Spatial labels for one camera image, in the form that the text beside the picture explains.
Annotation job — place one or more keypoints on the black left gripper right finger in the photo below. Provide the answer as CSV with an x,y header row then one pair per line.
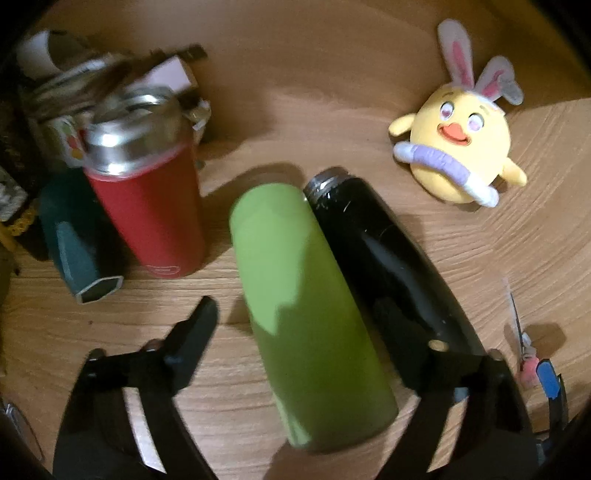
x,y
495,441

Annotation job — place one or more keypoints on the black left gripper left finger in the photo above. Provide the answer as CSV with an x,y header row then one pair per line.
x,y
95,439

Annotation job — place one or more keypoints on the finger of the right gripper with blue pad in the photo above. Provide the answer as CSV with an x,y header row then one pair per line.
x,y
554,389

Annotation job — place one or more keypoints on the green thermos cup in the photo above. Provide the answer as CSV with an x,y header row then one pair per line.
x,y
324,372

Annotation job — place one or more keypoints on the pink flower pen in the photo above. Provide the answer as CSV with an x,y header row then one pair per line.
x,y
527,353

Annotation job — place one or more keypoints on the black thermos bottle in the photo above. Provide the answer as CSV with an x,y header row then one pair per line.
x,y
426,332

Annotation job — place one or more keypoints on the dark green hexagonal box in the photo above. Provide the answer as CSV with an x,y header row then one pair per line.
x,y
82,242

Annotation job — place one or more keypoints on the yellow chick bunny plush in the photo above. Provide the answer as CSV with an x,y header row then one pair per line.
x,y
458,143

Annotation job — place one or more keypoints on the red thermos steel top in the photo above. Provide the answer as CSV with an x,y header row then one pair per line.
x,y
141,166

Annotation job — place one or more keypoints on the small white carton box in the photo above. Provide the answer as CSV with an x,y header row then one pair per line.
x,y
173,73

